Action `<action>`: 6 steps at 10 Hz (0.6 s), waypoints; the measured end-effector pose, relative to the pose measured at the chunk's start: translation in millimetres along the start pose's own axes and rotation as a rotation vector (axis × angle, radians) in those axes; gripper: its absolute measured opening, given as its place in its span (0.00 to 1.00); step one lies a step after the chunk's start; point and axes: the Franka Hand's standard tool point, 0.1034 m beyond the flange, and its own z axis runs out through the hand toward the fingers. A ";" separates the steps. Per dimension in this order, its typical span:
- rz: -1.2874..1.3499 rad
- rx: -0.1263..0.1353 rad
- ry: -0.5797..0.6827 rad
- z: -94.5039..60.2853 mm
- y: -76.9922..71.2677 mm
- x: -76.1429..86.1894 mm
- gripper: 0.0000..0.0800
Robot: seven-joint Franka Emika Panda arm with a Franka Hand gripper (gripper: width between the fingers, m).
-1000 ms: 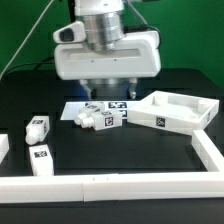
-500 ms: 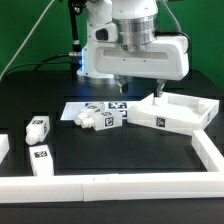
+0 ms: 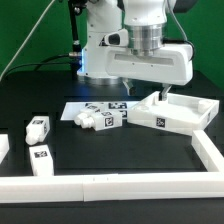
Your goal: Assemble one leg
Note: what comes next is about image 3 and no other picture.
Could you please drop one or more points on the white left fence block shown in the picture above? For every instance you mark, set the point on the white left fence block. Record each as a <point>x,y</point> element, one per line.
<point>4,146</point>

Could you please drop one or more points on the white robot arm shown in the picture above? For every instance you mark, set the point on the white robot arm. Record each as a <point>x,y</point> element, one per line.
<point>143,19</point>

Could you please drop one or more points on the white front fence bar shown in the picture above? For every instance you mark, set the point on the white front fence bar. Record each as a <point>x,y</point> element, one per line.
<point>111,187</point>

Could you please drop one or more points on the white square table top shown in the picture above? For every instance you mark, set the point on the white square table top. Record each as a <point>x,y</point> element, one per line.
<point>178,113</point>

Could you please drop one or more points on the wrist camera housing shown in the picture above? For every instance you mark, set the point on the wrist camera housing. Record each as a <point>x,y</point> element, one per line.
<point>119,38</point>

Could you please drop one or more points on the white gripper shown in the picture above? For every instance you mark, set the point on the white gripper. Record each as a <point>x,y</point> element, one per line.
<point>170,65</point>

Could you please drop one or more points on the white marker sheet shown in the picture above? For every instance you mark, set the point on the white marker sheet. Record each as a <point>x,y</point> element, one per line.
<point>72,109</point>

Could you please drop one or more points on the white fence bar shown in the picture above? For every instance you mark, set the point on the white fence bar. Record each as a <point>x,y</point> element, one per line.
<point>208,153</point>
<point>111,187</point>

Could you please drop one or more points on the white right fence bar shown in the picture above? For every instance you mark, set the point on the white right fence bar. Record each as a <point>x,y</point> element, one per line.
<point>208,153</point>

